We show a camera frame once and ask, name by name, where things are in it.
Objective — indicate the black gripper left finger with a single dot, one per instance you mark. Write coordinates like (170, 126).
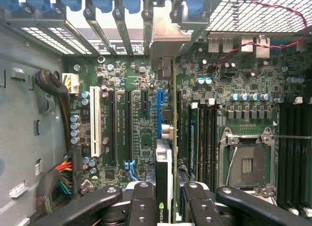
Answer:
(142, 211)

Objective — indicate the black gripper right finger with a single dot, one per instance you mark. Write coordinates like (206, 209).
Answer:
(203, 211)

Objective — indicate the CPU socket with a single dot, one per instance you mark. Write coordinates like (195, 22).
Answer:
(248, 162)

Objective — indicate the black RAM slot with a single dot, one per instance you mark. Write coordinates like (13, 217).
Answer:
(207, 143)
(299, 162)
(213, 143)
(308, 162)
(291, 162)
(201, 143)
(283, 162)

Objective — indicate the green RAM stick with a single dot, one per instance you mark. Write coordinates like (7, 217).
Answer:
(194, 138)

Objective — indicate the long black expansion slot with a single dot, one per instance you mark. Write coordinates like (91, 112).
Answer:
(113, 126)
(129, 126)
(179, 118)

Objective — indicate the white expansion slot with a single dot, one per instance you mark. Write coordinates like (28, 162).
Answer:
(96, 121)

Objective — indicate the blue expansion slot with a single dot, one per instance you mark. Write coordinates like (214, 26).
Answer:
(161, 109)

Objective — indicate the short black expansion slot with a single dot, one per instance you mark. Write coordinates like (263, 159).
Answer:
(145, 100)

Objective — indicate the CPU socket locking lever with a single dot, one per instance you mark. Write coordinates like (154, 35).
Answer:
(292, 137)

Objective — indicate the green motherboard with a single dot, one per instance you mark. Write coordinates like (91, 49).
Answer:
(122, 72)

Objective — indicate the white power connector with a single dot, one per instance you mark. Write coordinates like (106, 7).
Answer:
(72, 84)

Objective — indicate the grey metal PC case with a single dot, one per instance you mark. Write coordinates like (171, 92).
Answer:
(24, 114)

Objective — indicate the silver USB port block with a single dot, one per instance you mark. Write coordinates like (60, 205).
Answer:
(220, 44)

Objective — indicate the silver network port block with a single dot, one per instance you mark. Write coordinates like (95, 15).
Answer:
(262, 47)

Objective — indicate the perforated metal grille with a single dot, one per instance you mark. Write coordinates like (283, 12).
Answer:
(256, 16)

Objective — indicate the blue slot retention clip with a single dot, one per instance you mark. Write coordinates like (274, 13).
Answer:
(70, 0)
(197, 4)
(13, 0)
(102, 2)
(39, 2)
(131, 2)

